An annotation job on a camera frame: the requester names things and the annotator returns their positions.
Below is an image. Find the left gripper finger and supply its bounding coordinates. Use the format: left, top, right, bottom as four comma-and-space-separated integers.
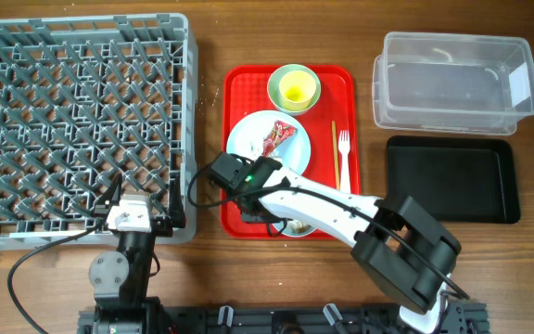
94, 174, 122, 217
168, 178, 186, 228

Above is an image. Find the light blue bowl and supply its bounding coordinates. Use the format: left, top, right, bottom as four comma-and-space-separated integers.
272, 220, 316, 238

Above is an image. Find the red snack wrapper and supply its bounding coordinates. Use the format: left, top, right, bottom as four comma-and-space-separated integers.
261, 121, 297, 157

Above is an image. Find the green bowl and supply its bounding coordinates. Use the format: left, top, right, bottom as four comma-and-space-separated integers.
267, 64, 322, 116

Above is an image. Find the yellow cup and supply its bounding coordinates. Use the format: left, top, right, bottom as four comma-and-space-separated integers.
278, 70, 317, 111

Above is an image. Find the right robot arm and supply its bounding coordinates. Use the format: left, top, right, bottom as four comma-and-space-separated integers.
223, 154, 467, 333

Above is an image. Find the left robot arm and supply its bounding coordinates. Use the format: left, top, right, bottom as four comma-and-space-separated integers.
77, 174, 186, 334

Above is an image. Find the grey dishwasher rack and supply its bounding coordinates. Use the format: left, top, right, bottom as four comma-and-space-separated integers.
0, 13, 198, 251

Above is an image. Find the black waste tray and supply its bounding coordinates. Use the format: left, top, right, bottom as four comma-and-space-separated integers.
386, 135, 521, 225

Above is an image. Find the light blue plate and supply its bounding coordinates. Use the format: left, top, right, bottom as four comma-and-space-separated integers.
225, 110, 312, 174

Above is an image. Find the wooden chopstick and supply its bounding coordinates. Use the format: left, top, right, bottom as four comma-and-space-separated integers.
331, 121, 340, 190

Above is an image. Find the white plastic fork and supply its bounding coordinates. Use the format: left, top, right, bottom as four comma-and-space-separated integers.
337, 130, 351, 193

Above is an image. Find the clear plastic bin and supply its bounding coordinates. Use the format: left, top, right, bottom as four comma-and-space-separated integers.
372, 32, 534, 135

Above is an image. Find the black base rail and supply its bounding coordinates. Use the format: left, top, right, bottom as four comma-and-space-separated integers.
77, 303, 489, 334

